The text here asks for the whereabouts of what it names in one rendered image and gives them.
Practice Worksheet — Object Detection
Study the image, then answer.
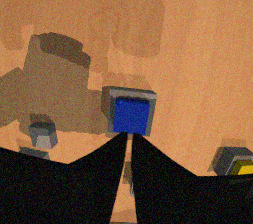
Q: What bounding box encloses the red button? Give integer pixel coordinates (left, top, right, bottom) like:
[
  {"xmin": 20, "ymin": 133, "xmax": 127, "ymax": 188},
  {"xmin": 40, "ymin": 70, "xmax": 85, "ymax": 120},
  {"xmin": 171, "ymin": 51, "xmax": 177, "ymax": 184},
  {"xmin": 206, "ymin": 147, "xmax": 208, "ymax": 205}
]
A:
[{"xmin": 130, "ymin": 174, "xmax": 135, "ymax": 197}]

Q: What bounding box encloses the purple button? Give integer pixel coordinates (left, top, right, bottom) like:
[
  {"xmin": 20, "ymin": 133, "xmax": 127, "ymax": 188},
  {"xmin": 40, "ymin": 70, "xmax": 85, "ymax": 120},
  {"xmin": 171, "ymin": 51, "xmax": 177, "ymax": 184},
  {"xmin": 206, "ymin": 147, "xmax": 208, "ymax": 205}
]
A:
[{"xmin": 18, "ymin": 147, "xmax": 50, "ymax": 161}]

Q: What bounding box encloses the yellow button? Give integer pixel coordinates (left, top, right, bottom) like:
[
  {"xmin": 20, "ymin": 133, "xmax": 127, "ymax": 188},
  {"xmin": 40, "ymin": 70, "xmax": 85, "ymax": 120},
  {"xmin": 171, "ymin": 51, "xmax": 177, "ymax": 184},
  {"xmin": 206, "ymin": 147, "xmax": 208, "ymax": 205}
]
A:
[{"xmin": 213, "ymin": 146, "xmax": 253, "ymax": 176}]

